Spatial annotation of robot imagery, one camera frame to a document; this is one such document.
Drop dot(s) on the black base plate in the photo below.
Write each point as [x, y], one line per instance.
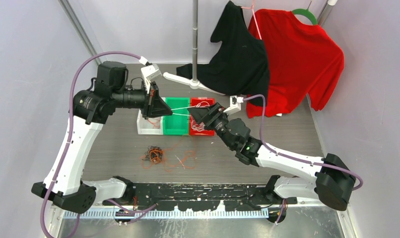
[200, 197]

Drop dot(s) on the red t-shirt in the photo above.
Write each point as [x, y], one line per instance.
[303, 61]

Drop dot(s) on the green plastic bin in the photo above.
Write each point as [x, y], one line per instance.
[178, 122]

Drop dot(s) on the pink hanger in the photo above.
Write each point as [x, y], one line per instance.
[252, 9]

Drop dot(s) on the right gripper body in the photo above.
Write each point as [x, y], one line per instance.
[219, 122]

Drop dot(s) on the green hanger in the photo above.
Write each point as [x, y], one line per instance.
[305, 12]

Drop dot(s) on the garment rack pole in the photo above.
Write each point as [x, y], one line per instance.
[195, 42]

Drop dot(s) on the black t-shirt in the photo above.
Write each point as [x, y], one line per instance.
[240, 67]

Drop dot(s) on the white rack base foot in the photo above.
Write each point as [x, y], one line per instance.
[186, 81]

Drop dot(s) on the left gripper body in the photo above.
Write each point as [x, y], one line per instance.
[147, 110]

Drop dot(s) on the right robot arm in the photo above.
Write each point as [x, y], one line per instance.
[327, 179]

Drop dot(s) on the aluminium frame rail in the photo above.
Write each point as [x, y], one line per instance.
[75, 13]

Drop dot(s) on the white plastic bin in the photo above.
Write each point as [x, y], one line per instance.
[150, 126]

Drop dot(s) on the red plastic bin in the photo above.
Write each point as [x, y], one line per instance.
[198, 129]

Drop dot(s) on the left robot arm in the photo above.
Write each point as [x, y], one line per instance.
[109, 90]

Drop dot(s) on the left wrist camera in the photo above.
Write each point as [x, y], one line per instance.
[149, 73]

